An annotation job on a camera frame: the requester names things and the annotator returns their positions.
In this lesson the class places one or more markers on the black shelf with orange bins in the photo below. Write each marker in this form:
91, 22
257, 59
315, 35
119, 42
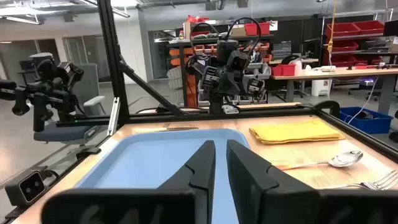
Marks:
186, 42

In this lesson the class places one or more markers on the white waste bin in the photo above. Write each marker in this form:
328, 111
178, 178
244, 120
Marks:
321, 87

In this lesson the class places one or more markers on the wooden workbench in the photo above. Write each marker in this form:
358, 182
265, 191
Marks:
342, 73

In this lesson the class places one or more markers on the yellow cloth napkin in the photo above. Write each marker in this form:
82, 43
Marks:
295, 132

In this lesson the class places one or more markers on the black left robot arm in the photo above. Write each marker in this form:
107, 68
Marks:
225, 46

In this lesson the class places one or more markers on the black table-level camera box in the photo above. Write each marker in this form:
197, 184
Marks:
31, 188

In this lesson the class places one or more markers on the black aluminium table frame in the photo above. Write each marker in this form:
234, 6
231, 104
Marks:
111, 46

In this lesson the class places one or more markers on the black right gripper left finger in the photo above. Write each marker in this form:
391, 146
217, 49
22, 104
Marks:
130, 207

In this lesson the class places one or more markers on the black idle robot arm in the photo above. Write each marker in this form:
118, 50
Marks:
46, 90

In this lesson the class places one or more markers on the metal rack with red bins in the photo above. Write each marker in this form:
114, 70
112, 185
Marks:
342, 29

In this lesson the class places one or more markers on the blue floor bin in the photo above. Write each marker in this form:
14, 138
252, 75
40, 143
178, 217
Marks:
370, 124

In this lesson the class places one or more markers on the blue plastic tray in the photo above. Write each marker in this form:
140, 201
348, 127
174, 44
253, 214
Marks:
140, 161

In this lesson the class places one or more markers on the red storage bin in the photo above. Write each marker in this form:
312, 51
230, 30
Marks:
257, 28
283, 70

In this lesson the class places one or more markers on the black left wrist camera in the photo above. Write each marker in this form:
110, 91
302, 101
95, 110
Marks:
240, 59

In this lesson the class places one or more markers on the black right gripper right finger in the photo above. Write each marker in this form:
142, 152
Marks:
280, 202

